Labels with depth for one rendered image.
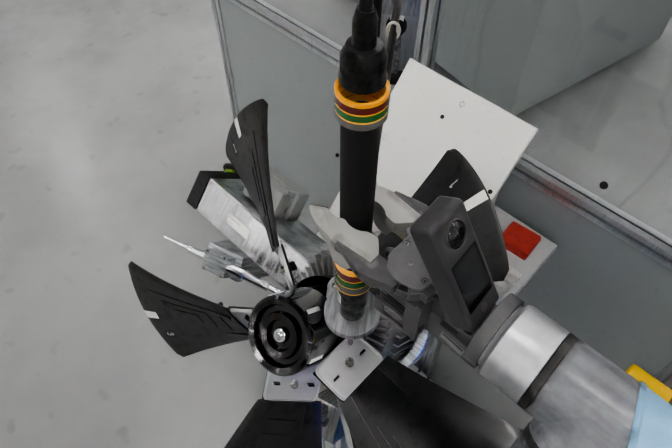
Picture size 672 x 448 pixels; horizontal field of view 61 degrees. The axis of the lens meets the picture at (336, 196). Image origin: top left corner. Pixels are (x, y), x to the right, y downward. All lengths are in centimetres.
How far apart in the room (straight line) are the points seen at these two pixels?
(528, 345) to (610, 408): 7
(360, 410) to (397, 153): 45
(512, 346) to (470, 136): 56
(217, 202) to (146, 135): 187
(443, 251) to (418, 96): 61
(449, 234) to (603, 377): 16
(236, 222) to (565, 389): 76
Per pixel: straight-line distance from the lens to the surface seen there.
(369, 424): 86
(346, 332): 71
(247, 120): 91
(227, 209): 112
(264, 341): 88
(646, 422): 50
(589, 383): 50
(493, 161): 98
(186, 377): 221
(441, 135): 101
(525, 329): 50
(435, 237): 44
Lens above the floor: 200
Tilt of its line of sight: 51 degrees down
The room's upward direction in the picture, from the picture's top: straight up
